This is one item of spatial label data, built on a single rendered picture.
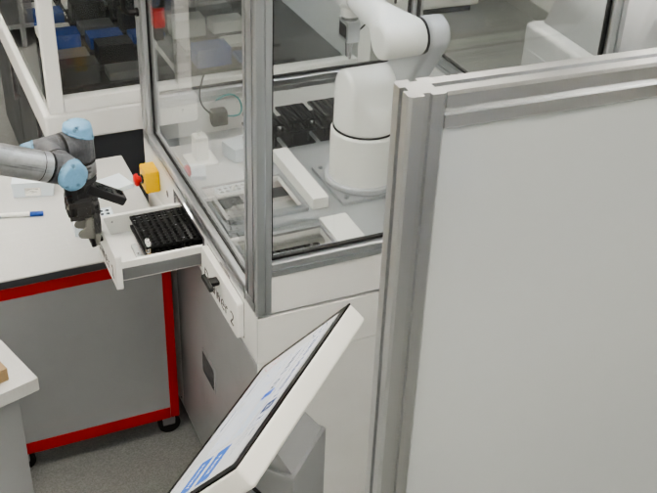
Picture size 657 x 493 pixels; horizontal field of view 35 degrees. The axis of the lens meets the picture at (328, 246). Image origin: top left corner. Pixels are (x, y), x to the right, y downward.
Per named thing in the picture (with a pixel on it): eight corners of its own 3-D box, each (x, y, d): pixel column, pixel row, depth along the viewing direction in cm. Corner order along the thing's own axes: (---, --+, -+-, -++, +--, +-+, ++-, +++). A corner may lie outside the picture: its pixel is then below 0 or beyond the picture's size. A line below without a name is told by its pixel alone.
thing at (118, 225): (122, 282, 283) (120, 263, 280) (100, 234, 303) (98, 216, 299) (261, 252, 297) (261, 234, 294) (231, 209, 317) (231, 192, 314)
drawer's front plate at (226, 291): (238, 339, 266) (237, 304, 260) (201, 279, 288) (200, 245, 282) (243, 337, 267) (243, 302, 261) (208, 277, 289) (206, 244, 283)
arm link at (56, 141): (32, 155, 256) (73, 142, 262) (13, 139, 263) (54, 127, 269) (37, 183, 260) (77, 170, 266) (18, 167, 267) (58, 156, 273)
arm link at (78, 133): (53, 121, 268) (83, 112, 273) (58, 159, 274) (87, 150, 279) (66, 132, 263) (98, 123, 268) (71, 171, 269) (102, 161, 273)
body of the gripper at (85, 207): (65, 210, 284) (60, 171, 277) (97, 204, 287) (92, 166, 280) (71, 224, 278) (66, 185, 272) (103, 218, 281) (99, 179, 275)
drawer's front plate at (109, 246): (117, 291, 282) (114, 256, 276) (93, 237, 304) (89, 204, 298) (124, 290, 283) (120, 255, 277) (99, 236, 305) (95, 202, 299)
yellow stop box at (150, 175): (144, 195, 321) (143, 174, 317) (138, 184, 327) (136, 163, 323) (160, 192, 323) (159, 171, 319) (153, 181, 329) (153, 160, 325)
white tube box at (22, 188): (13, 198, 332) (11, 184, 330) (15, 184, 340) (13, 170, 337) (54, 196, 335) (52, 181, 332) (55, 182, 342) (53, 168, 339)
